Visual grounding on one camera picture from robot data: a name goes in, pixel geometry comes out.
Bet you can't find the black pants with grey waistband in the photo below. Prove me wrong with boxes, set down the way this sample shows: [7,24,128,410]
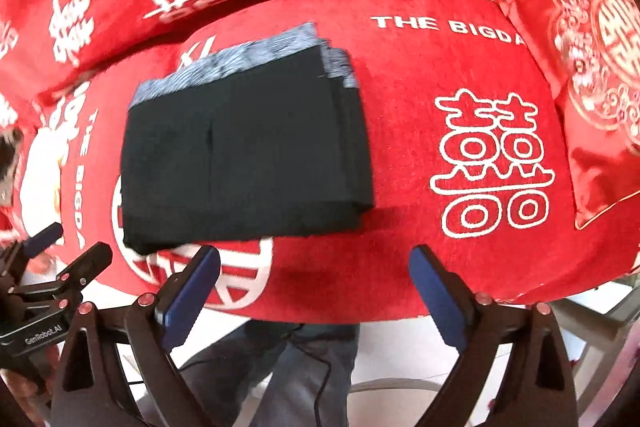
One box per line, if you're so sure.
[120,23,374,256]

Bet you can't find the person's legs in jeans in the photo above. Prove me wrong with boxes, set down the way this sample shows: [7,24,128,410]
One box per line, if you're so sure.
[180,320,360,427]

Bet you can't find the red sofa cover white characters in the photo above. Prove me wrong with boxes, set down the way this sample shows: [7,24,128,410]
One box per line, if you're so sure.
[1,0,639,322]

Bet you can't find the red embroidered cushion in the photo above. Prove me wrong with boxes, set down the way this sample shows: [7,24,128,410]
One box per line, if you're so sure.
[499,0,639,229]

